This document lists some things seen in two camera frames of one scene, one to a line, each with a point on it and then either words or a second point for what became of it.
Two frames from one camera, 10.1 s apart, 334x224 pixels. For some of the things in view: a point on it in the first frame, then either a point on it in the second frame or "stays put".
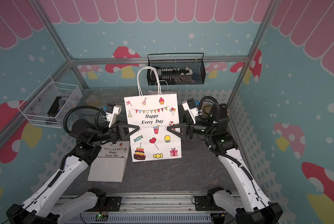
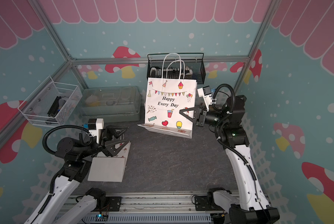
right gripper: [188, 129] → [201, 113]
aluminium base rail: [160, 208] stays put
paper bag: [153, 114] → [167, 96]
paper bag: [109, 165] stays put
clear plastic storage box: [93, 99] stays put
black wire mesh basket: [176, 69] stays put
